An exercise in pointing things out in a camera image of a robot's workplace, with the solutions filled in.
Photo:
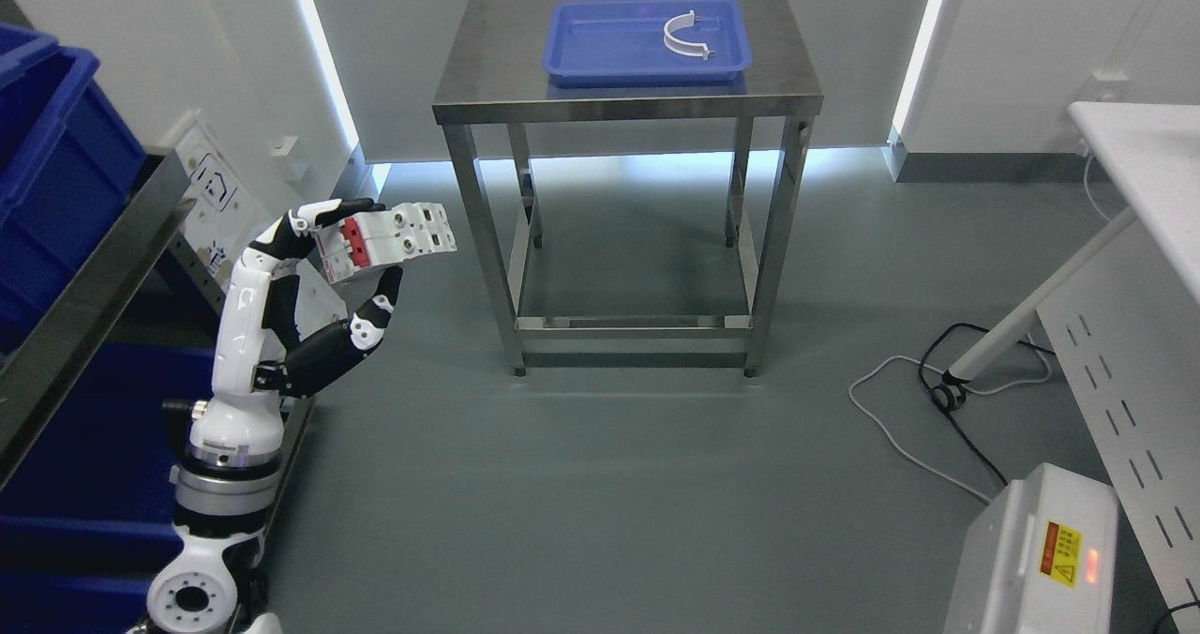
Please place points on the white machine with warning label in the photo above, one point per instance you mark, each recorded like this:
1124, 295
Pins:
1039, 559

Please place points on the blue bin upper far left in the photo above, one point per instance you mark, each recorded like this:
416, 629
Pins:
68, 164

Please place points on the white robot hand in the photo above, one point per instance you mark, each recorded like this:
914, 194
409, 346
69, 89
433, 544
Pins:
259, 352

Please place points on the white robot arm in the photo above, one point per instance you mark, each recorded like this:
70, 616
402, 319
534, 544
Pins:
227, 478

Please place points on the white wall box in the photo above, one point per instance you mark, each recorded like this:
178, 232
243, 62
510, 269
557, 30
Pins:
290, 157

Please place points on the blue bin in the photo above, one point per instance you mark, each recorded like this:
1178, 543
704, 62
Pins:
87, 518
68, 164

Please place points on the grey circuit breaker red switch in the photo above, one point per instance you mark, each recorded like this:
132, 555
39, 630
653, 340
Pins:
366, 243

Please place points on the blue bin lower far left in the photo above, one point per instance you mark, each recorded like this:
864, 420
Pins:
87, 518

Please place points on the blue plastic tray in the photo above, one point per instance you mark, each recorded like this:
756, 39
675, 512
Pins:
642, 43

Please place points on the white desk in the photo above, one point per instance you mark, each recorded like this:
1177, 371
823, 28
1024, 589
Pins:
1122, 316

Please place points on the white wall socket with plug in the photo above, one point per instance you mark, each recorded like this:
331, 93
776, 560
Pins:
1103, 85

